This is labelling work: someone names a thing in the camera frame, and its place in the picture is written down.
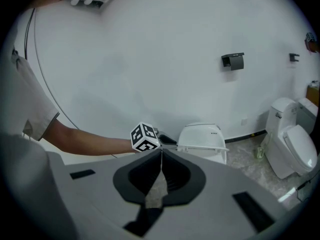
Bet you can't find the person's white shirt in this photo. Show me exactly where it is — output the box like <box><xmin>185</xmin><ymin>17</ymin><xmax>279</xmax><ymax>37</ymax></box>
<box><xmin>0</xmin><ymin>7</ymin><xmax>76</xmax><ymax>240</ymax></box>

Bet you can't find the brown wooden cabinet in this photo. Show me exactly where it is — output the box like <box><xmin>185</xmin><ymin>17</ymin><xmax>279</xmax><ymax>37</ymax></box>
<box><xmin>306</xmin><ymin>85</ymin><xmax>320</xmax><ymax>108</ymax></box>

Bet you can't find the white smart toilet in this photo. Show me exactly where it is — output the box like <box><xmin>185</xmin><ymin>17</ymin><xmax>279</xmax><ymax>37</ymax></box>
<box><xmin>176</xmin><ymin>122</ymin><xmax>228</xmax><ymax>165</ymax></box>

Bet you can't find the person's left forearm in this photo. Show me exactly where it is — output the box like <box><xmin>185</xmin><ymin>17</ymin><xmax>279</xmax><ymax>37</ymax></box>
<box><xmin>43</xmin><ymin>120</ymin><xmax>137</xmax><ymax>157</ymax></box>

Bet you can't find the black toilet paper holder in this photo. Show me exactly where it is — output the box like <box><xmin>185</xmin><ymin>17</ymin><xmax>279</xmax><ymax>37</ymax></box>
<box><xmin>221</xmin><ymin>51</ymin><xmax>245</xmax><ymax>72</ymax></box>

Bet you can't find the black baseboard strip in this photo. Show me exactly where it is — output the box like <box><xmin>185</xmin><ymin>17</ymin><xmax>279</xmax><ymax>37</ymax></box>
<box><xmin>224</xmin><ymin>130</ymin><xmax>268</xmax><ymax>144</ymax></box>

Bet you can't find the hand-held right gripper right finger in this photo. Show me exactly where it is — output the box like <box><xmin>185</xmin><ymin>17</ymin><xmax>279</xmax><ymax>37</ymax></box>
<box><xmin>139</xmin><ymin>147</ymin><xmax>301</xmax><ymax>240</ymax></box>

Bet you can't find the white toilet with tank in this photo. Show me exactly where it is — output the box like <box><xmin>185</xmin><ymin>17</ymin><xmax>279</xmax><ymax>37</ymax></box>
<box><xmin>261</xmin><ymin>97</ymin><xmax>318</xmax><ymax>180</ymax></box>

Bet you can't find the black headset cable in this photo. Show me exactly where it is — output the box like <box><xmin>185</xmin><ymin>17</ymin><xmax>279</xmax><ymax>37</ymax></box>
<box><xmin>23</xmin><ymin>7</ymin><xmax>36</xmax><ymax>61</ymax></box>

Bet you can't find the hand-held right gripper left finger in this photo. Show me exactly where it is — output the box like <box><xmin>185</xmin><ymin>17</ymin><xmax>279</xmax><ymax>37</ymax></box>
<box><xmin>46</xmin><ymin>147</ymin><xmax>163</xmax><ymax>240</ymax></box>

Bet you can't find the pale green plastic fitting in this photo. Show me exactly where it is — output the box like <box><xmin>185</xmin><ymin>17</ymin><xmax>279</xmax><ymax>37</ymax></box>
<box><xmin>254</xmin><ymin>145</ymin><xmax>266</xmax><ymax>160</ymax></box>

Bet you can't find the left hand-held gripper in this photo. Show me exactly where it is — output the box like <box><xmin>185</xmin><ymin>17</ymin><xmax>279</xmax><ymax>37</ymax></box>
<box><xmin>130</xmin><ymin>121</ymin><xmax>179</xmax><ymax>153</ymax></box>

